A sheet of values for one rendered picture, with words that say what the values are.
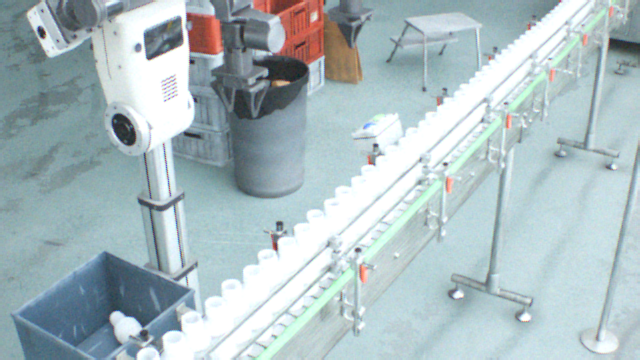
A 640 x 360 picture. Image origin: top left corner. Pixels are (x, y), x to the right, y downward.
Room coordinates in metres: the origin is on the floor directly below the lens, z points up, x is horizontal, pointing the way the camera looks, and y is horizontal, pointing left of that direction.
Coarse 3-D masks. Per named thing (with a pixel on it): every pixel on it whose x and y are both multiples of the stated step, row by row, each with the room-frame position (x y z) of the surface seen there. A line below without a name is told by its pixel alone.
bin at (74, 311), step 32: (96, 256) 1.58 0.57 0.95; (64, 288) 1.49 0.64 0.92; (96, 288) 1.57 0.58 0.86; (128, 288) 1.57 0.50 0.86; (160, 288) 1.50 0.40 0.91; (32, 320) 1.39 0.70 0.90; (64, 320) 1.47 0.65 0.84; (96, 320) 1.55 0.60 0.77; (160, 320) 1.34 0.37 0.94; (32, 352) 1.33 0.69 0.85; (64, 352) 1.26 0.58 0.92; (96, 352) 1.46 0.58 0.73; (128, 352) 1.25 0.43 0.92
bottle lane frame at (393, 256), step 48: (624, 0) 3.82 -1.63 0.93; (576, 48) 3.02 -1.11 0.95; (528, 96) 2.48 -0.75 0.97; (480, 144) 2.09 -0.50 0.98; (432, 192) 1.80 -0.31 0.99; (384, 240) 1.57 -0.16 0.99; (336, 288) 1.38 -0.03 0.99; (384, 288) 1.58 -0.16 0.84; (288, 336) 1.23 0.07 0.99; (336, 336) 1.38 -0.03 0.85
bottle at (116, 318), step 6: (114, 312) 1.55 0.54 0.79; (120, 312) 1.55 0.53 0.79; (114, 318) 1.53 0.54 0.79; (120, 318) 1.52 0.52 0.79; (126, 318) 1.51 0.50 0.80; (132, 318) 1.52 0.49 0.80; (114, 324) 1.52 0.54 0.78; (120, 324) 1.49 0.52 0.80; (126, 324) 1.49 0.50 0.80; (132, 324) 1.49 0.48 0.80; (138, 324) 1.51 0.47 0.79; (114, 330) 1.49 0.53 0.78; (120, 330) 1.48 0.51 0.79; (126, 330) 1.47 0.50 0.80; (132, 330) 1.47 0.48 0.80; (138, 330) 1.47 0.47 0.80; (120, 336) 1.47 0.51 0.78; (126, 336) 1.46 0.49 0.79; (120, 342) 1.47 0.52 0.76
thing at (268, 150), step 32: (256, 64) 3.80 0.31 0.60; (288, 64) 3.78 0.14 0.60; (256, 96) 3.39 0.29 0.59; (288, 96) 3.43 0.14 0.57; (256, 128) 3.40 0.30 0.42; (288, 128) 3.44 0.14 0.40; (256, 160) 3.42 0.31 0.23; (288, 160) 3.45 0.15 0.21; (256, 192) 3.44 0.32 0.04; (288, 192) 3.46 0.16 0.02
